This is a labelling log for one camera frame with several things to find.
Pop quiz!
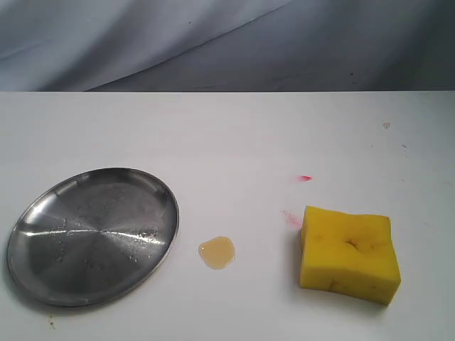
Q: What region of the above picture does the amber liquid spill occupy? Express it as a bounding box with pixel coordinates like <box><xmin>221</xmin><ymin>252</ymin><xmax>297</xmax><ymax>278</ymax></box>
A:
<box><xmin>198</xmin><ymin>237</ymin><xmax>235</xmax><ymax>270</ymax></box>

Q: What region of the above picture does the grey-blue fabric backdrop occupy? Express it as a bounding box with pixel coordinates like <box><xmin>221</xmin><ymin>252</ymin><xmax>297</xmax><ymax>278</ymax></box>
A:
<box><xmin>1</xmin><ymin>1</ymin><xmax>454</xmax><ymax>92</ymax></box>

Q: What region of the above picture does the yellow sponge block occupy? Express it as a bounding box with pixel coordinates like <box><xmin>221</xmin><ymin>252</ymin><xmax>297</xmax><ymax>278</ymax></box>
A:
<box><xmin>299</xmin><ymin>206</ymin><xmax>401</xmax><ymax>305</ymax></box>

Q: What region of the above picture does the round stainless steel plate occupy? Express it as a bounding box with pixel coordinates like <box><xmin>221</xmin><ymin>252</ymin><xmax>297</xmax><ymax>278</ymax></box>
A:
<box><xmin>6</xmin><ymin>168</ymin><xmax>179</xmax><ymax>308</ymax></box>

